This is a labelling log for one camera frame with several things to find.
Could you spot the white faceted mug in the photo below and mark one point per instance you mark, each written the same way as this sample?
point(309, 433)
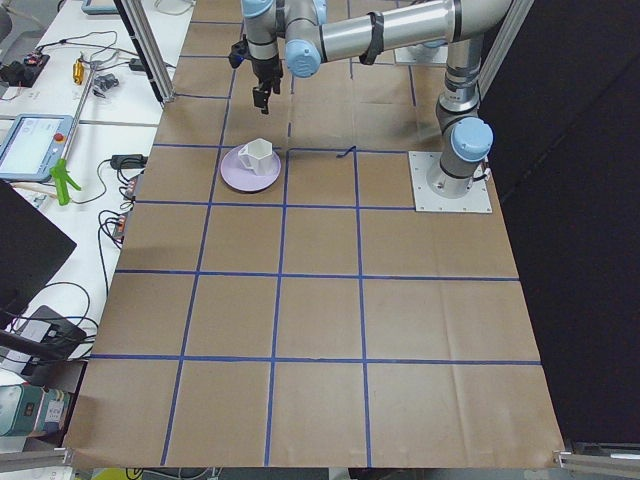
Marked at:
point(258, 157)

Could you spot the green clip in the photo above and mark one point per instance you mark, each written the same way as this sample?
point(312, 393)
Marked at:
point(62, 181)

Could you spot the black monitor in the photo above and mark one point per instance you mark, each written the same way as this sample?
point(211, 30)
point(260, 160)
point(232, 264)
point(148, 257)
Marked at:
point(33, 249)

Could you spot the lavender plate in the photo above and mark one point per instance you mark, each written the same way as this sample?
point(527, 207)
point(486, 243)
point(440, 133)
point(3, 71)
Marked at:
point(244, 180)

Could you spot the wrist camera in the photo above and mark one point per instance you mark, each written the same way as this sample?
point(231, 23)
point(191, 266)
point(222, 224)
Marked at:
point(238, 53)

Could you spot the black power adapter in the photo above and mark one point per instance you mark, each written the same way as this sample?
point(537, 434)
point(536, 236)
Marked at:
point(128, 161)

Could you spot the aluminium frame post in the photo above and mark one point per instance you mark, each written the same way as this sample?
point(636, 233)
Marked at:
point(139, 30)

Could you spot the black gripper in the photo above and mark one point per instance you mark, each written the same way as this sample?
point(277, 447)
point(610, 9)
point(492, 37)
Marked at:
point(263, 69)

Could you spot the blue teach pendant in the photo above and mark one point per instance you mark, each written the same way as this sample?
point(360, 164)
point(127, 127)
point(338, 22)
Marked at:
point(33, 145)

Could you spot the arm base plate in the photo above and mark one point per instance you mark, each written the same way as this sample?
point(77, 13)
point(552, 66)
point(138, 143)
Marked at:
point(436, 192)
point(421, 55)

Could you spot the yellow tool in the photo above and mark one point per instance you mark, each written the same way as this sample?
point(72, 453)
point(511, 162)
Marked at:
point(78, 72)

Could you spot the black device box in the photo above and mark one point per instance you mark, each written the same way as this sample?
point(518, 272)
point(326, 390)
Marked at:
point(58, 335)

